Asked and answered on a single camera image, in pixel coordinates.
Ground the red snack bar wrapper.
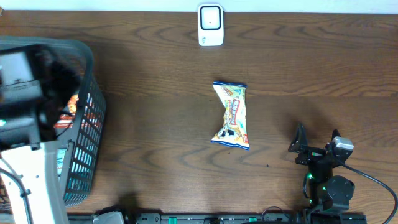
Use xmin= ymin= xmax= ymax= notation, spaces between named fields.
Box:
xmin=54 ymin=114 xmax=75 ymax=129

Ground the orange small box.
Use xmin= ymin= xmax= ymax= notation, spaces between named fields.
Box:
xmin=67 ymin=94 xmax=79 ymax=115

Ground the yellow snack bag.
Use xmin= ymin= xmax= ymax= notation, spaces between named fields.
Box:
xmin=211 ymin=81 xmax=250 ymax=151

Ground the teal Listerine mouthwash bottle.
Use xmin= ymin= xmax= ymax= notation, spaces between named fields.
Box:
xmin=57 ymin=149 xmax=67 ymax=176

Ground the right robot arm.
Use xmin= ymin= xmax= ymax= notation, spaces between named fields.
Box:
xmin=288 ymin=124 xmax=355 ymax=223

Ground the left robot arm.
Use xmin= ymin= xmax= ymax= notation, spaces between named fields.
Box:
xmin=1 ymin=44 xmax=106 ymax=223

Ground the white barcode scanner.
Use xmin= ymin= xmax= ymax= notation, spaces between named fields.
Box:
xmin=197 ymin=3 xmax=224 ymax=47

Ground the grey plastic shopping basket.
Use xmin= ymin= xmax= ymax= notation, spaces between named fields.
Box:
xmin=1 ymin=36 xmax=106 ymax=207

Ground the black left camera cable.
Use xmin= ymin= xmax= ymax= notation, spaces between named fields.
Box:
xmin=0 ymin=167 xmax=34 ymax=224

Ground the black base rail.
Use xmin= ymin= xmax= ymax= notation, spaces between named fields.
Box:
xmin=68 ymin=212 xmax=368 ymax=224

